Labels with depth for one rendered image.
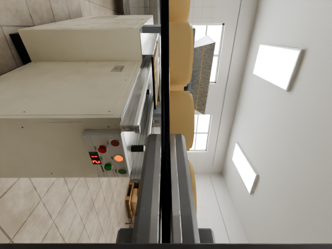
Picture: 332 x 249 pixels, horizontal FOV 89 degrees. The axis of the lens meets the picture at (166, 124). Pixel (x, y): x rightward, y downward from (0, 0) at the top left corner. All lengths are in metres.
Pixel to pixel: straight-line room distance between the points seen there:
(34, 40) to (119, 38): 0.54
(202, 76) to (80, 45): 0.85
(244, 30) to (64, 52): 4.11
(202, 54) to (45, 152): 1.07
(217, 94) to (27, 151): 4.55
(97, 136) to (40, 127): 0.22
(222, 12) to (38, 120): 4.34
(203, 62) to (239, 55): 3.60
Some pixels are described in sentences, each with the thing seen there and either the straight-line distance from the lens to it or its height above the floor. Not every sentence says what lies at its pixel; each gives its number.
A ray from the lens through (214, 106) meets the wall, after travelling 5.07.
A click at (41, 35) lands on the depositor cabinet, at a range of 1.42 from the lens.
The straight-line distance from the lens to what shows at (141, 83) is 0.89.
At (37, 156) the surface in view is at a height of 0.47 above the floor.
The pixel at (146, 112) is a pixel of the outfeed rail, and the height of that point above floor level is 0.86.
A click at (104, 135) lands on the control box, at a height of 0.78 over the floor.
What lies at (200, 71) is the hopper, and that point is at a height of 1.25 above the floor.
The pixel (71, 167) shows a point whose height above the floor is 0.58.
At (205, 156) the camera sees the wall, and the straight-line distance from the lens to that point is 6.01.
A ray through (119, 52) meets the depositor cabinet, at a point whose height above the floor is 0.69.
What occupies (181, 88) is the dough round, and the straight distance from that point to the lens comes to 0.19.
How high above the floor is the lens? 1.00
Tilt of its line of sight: level
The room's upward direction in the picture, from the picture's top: 90 degrees clockwise
